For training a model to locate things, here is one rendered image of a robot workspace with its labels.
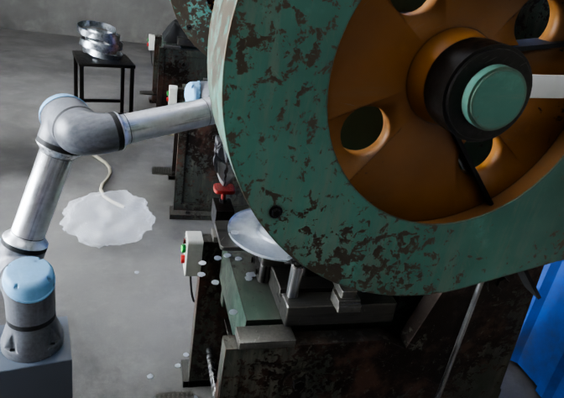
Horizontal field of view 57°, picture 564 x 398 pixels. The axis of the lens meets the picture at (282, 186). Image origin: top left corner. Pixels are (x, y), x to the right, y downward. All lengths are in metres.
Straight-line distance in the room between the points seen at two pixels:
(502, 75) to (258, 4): 0.37
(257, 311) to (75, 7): 6.85
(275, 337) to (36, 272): 0.61
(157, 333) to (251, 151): 1.55
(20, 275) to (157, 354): 0.88
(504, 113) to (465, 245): 0.29
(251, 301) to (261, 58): 0.79
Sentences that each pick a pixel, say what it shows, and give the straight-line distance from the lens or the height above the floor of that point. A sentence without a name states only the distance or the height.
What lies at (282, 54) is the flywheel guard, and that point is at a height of 1.35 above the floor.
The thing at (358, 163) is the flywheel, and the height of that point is 1.16.
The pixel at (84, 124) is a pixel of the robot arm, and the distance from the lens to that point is 1.30.
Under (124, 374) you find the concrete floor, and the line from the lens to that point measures 2.10.
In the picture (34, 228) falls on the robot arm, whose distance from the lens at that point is 1.49.
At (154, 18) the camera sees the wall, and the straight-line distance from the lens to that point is 7.87.
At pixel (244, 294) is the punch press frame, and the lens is 1.41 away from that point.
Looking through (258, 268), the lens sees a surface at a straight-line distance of 1.44.
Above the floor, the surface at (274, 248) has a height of 0.78.
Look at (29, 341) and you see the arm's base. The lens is 1.49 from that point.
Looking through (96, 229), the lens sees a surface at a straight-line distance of 2.68.
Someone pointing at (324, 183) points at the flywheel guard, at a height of 1.15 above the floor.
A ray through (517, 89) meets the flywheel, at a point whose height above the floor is 1.35.
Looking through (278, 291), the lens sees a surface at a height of 0.69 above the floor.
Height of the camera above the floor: 1.48
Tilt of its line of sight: 24 degrees down
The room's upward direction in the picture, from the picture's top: 10 degrees clockwise
